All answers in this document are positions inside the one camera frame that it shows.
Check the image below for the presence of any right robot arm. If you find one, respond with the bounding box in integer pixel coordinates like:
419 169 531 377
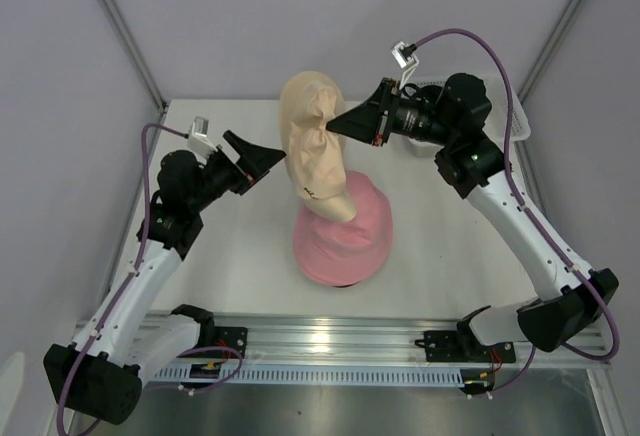
326 73 619 360

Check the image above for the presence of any pink bucket hat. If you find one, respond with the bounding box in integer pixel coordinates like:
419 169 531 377
293 171 393 265
298 261 386 287

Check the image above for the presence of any white plastic basket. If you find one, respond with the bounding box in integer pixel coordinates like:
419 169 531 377
404 74 531 157

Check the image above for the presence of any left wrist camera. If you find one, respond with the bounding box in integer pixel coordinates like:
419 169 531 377
187 116 215 159

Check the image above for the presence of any right aluminium corner post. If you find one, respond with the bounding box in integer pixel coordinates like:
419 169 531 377
517 0 588 104

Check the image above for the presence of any left aluminium corner post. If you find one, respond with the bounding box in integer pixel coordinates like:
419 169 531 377
97 0 168 114

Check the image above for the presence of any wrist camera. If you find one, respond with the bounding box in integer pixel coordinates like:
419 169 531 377
391 41 419 84
187 116 215 159

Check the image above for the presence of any black bucket hat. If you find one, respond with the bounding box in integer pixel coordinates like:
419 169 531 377
333 283 358 289

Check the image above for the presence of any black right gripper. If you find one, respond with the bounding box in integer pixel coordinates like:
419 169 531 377
327 77 457 147

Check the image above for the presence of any white slotted cable duct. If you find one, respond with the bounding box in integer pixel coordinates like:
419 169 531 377
150 362 464 388

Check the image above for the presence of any aluminium corner post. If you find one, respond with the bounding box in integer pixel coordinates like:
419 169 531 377
97 0 168 114
517 0 588 104

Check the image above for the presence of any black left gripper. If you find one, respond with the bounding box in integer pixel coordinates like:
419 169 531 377
188 131 285 213

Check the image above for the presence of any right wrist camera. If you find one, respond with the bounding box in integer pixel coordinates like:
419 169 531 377
391 41 419 84

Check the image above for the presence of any beige bucket hat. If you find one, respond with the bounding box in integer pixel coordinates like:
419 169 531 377
279 71 357 223

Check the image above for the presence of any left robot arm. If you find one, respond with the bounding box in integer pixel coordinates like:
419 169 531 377
43 130 286 434

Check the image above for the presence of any aluminium mounting rail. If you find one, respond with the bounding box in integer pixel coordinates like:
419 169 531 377
134 311 610 369

